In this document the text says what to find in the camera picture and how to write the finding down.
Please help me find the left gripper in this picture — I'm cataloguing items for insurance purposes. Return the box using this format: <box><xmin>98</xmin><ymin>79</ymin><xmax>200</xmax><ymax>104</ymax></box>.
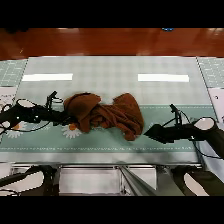
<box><xmin>49</xmin><ymin>110</ymin><xmax>76</xmax><ymax>127</ymax></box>

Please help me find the brown garment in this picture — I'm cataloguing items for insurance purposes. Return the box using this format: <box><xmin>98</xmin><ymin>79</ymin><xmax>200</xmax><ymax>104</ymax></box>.
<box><xmin>63</xmin><ymin>92</ymin><xmax>145</xmax><ymax>142</ymax></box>

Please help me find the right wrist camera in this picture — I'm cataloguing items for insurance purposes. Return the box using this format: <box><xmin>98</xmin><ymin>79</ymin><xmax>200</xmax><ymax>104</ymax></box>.
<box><xmin>169</xmin><ymin>103</ymin><xmax>184</xmax><ymax>128</ymax></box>

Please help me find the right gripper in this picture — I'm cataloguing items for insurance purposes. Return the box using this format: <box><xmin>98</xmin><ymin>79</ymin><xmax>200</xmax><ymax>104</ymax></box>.
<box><xmin>143</xmin><ymin>123</ymin><xmax>178</xmax><ymax>145</ymax></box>

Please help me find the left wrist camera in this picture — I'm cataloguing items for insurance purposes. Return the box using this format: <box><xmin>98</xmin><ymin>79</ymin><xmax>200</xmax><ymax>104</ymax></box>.
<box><xmin>45</xmin><ymin>90</ymin><xmax>64</xmax><ymax>112</ymax></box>

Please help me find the silver frame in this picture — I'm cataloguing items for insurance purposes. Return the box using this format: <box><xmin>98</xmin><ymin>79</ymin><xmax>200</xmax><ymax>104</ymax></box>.
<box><xmin>9</xmin><ymin>162</ymin><xmax>205</xmax><ymax>197</ymax></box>

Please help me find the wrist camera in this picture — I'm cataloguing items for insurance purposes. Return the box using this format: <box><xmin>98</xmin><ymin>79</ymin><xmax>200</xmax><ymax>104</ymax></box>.
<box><xmin>169</xmin><ymin>103</ymin><xmax>184</xmax><ymax>128</ymax></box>
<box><xmin>45</xmin><ymin>90</ymin><xmax>64</xmax><ymax>112</ymax></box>

